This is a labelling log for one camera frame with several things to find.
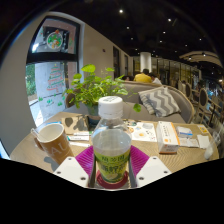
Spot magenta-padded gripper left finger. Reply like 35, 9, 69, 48
52, 145, 97, 189

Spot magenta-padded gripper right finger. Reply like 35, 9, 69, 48
128, 145, 172, 189

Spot clear bottle with green label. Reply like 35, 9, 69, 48
90, 95, 132, 184

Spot tan mug with white inside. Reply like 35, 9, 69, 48
30, 122, 75, 166

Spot white and orange box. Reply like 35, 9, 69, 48
155, 120, 181, 155

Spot open white booklet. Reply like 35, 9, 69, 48
123, 120, 158, 143

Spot small blue white pack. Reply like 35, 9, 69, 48
175, 125, 194, 138

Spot white napkin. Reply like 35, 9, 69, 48
197, 134, 211, 150

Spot grey white chevron cushion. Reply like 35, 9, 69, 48
137, 86, 182, 118

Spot curved grey sofa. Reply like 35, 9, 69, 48
64, 81, 196, 124

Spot green potted plant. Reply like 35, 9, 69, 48
63, 64, 143, 126

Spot group of round-backed chairs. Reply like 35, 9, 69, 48
178, 79, 224, 134

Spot window with festive decals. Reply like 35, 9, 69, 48
25, 16, 81, 123

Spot person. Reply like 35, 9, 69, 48
148, 73, 163, 86
133, 68, 153, 84

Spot white round pillar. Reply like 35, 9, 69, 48
139, 51, 153, 73

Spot ceiling spot lights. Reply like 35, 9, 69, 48
118, 9, 208, 44

